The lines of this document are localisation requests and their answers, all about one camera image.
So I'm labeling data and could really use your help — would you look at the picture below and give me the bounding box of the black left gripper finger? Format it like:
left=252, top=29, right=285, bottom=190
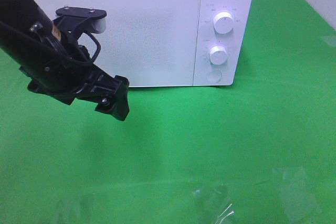
left=76, top=73, right=130, bottom=121

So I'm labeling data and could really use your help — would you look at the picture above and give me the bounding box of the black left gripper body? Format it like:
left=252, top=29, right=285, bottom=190
left=20, top=31, right=105, bottom=105

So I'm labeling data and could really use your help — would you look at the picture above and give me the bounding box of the white round door button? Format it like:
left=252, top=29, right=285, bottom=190
left=206, top=70, right=222, bottom=83

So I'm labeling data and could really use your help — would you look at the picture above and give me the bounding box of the white round knob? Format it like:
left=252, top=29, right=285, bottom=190
left=209, top=46, right=228, bottom=65
left=213, top=10, right=234, bottom=34

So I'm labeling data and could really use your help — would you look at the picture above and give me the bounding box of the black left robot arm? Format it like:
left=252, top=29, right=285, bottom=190
left=1, top=0, right=129, bottom=121

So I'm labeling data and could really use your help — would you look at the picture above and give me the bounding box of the green table cloth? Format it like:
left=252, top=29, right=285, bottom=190
left=1, top=0, right=335, bottom=223

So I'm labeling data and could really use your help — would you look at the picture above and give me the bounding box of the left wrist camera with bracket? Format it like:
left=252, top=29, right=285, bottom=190
left=53, top=6, right=107, bottom=40

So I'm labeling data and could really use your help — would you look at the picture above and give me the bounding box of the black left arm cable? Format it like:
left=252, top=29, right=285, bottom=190
left=0, top=20, right=102, bottom=66

